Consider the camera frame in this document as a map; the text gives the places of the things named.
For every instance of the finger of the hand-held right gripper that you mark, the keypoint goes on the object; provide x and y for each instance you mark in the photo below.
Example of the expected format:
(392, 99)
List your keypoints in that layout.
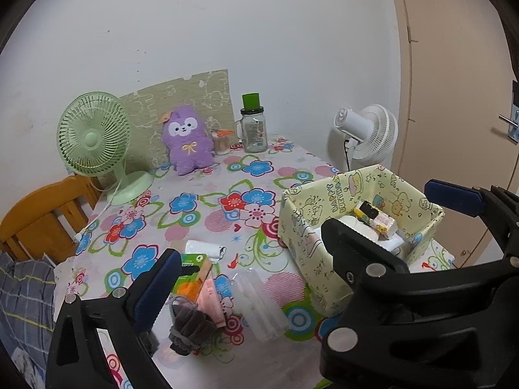
(486, 283)
(450, 194)

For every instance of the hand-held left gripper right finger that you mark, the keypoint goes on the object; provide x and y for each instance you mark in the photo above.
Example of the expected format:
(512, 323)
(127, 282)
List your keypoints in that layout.
(361, 251)

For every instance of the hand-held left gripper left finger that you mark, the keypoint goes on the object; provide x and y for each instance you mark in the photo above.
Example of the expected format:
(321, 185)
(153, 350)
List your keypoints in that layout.
(156, 287)

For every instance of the green orange packet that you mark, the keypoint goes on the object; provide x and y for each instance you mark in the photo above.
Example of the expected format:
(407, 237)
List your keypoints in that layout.
(192, 271)

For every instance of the dark grey fuzzy sock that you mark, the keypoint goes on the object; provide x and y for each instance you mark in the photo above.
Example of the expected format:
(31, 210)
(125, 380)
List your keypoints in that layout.
(190, 328)

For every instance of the pink packet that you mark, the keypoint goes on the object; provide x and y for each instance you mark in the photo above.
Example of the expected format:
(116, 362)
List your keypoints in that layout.
(213, 304)

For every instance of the yellow cartoon print box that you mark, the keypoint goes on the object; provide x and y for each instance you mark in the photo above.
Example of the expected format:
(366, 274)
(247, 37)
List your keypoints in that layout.
(308, 219)

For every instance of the clear plastic packet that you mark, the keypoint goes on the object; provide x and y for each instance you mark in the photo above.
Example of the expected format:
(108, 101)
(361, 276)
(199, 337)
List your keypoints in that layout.
(261, 308)

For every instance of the white roll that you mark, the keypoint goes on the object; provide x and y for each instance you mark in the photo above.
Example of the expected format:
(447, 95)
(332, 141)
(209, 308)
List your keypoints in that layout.
(367, 231)

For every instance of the yellow black packet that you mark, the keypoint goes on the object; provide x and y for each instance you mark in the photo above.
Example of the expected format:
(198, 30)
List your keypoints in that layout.
(381, 221)

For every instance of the white wrapped beige bandage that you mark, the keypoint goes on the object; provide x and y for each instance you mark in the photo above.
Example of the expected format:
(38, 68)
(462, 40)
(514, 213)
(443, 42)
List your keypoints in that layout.
(200, 249)

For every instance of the white desk fan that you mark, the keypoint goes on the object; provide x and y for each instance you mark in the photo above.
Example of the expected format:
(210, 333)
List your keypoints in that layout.
(373, 133)

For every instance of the beige door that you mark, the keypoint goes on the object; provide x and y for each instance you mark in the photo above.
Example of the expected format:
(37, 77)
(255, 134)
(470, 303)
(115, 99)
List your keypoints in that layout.
(454, 89)

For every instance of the floral tablecloth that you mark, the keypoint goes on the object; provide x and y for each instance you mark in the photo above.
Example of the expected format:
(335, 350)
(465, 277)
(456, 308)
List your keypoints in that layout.
(259, 194)

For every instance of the grey plaid cloth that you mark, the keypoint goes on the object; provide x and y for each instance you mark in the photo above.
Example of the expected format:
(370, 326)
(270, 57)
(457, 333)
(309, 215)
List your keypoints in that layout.
(24, 300)

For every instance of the orange wooden chair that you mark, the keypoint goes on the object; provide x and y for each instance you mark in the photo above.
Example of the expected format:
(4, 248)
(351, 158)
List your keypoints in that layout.
(44, 214)

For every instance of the purple plush toy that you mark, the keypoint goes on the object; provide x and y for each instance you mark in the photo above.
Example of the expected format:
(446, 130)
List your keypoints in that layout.
(188, 142)

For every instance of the small toothpick jar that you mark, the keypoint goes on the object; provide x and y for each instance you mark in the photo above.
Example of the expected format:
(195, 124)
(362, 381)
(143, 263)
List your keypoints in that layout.
(221, 144)

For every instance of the glass jar mug green cap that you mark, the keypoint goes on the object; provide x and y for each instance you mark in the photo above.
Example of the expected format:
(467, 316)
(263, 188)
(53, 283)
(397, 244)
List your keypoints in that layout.
(253, 133)

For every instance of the green desk fan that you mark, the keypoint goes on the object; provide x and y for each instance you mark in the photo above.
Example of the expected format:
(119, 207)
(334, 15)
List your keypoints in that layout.
(93, 137)

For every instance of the beige cartoon print board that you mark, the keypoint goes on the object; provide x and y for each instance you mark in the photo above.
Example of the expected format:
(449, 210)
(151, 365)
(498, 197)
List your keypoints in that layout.
(182, 89)

